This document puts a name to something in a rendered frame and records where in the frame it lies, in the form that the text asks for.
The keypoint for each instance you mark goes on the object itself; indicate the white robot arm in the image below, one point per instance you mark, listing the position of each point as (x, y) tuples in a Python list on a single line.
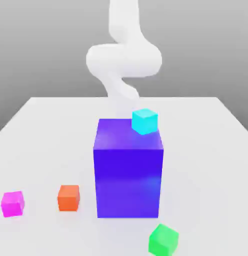
[(124, 60)]

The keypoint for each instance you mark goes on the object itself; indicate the small cyan cube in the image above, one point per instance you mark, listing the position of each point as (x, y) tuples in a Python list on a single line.
[(145, 122)]

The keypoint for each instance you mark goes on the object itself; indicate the small orange cube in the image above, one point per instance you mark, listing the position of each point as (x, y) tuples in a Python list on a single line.
[(68, 198)]

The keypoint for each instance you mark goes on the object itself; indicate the small green cube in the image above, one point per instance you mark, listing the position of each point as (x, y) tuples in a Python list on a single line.
[(163, 241)]

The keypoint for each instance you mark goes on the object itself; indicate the small magenta cube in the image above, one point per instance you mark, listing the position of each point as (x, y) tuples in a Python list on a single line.
[(12, 204)]

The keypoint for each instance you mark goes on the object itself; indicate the large purple box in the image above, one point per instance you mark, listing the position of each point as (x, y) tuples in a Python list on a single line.
[(128, 180)]

